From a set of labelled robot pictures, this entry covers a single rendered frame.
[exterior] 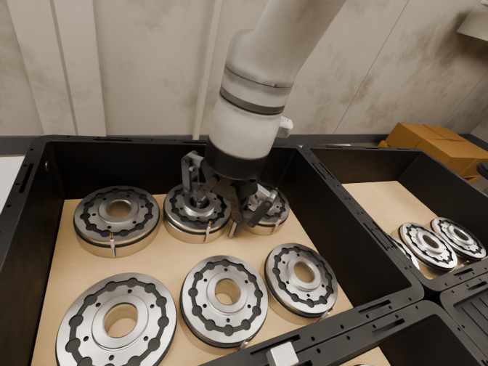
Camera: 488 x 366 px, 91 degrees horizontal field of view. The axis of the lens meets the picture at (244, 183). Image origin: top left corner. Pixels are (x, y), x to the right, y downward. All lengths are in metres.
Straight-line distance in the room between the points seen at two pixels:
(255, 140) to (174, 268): 0.20
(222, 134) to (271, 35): 0.10
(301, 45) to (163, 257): 0.29
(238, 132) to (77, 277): 0.25
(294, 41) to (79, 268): 0.33
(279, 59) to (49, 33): 1.40
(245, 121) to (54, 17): 1.35
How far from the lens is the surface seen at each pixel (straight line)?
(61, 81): 1.62
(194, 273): 0.31
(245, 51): 0.23
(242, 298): 0.30
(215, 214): 0.37
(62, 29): 1.54
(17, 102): 1.85
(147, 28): 1.68
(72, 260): 0.37
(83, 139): 0.37
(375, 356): 0.40
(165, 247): 0.37
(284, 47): 0.22
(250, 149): 0.25
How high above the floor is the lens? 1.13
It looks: 38 degrees down
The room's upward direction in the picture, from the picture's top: 19 degrees clockwise
